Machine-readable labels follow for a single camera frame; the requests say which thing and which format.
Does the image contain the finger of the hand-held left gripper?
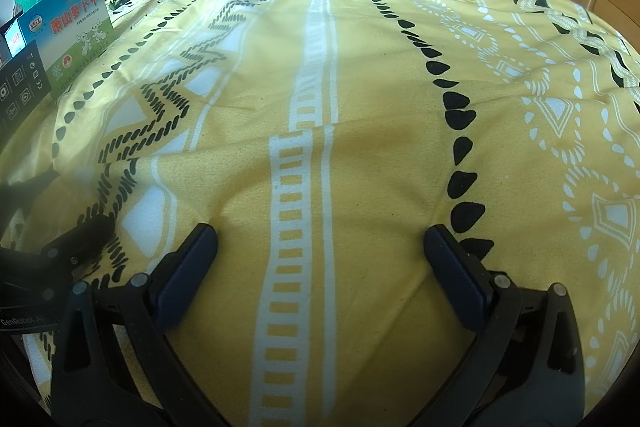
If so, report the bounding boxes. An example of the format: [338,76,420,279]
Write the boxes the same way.
[37,213,117,282]
[0,168,61,214]

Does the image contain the blue green printed box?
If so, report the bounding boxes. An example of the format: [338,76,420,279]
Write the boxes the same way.
[19,0,115,102]

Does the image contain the yellow patterned blanket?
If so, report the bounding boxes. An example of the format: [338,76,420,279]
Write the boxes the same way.
[0,0,640,427]

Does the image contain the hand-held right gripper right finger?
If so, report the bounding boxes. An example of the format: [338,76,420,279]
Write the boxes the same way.
[422,224,586,427]

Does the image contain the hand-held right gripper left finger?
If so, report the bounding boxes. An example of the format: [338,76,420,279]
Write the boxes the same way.
[50,223,236,427]

